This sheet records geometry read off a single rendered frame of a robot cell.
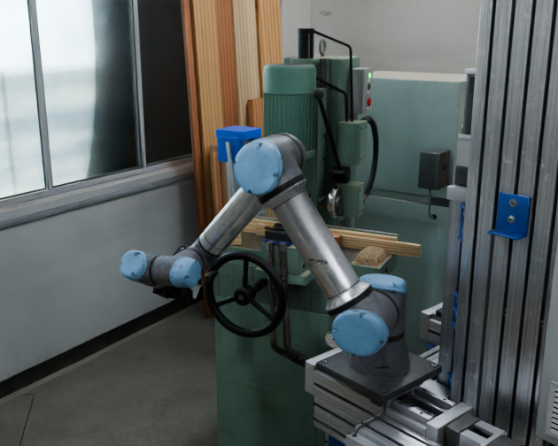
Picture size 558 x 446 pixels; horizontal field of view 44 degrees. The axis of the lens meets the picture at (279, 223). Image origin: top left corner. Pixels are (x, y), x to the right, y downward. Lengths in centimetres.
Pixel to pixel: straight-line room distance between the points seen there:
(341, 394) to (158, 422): 143
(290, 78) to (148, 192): 167
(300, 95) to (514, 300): 102
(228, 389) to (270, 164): 130
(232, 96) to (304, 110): 178
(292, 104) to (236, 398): 108
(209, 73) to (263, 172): 237
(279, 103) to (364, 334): 100
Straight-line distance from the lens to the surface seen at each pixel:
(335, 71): 247
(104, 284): 363
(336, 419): 185
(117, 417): 316
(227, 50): 400
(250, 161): 149
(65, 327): 353
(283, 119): 227
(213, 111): 384
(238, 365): 252
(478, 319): 169
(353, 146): 246
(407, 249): 229
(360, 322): 150
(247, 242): 240
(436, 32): 455
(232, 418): 265
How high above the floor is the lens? 163
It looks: 16 degrees down
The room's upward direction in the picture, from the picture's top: straight up
